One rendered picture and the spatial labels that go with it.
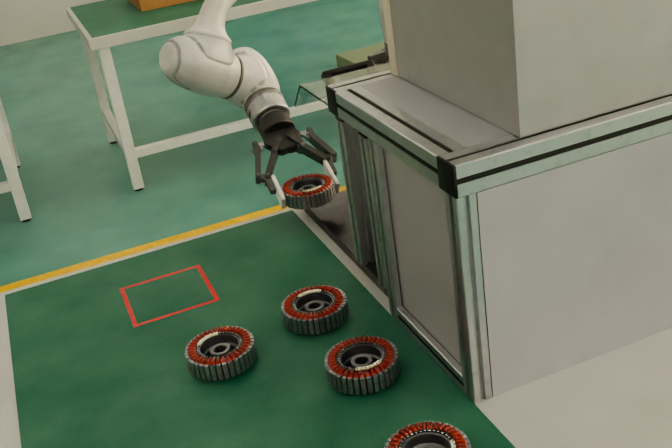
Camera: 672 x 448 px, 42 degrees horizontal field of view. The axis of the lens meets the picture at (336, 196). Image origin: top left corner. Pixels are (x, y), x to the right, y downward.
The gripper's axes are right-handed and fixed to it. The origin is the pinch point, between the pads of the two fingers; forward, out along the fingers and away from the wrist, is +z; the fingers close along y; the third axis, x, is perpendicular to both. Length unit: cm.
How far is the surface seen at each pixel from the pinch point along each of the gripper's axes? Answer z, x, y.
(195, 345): 34, 15, 34
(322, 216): 5.1, -3.5, -1.3
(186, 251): 0.2, -8.6, 26.6
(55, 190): -187, -203, 47
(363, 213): 20.5, 16.7, -1.7
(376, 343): 48, 23, 9
